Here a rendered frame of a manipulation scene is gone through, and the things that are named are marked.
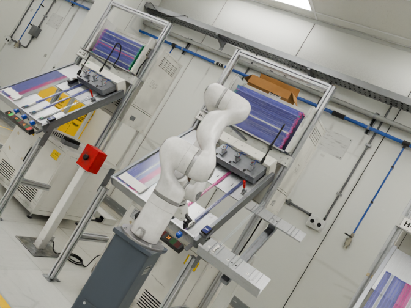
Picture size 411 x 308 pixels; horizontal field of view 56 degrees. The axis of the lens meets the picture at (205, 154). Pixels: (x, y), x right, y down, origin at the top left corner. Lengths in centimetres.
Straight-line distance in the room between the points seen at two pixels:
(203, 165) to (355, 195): 251
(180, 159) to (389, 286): 119
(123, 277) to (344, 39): 349
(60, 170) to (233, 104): 181
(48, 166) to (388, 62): 322
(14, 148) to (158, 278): 177
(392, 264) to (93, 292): 144
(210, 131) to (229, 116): 14
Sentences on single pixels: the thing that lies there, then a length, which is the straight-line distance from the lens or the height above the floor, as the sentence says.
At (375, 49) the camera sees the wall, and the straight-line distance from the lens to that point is 432.
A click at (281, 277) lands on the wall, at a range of 390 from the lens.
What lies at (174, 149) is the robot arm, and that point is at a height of 107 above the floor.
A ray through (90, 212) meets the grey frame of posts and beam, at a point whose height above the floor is 47.
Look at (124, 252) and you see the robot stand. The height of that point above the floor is 64.
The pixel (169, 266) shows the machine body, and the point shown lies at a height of 43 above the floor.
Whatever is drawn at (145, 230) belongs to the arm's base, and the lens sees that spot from 154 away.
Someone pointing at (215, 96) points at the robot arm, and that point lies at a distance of 176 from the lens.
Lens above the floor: 110
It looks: 1 degrees up
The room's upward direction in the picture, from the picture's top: 31 degrees clockwise
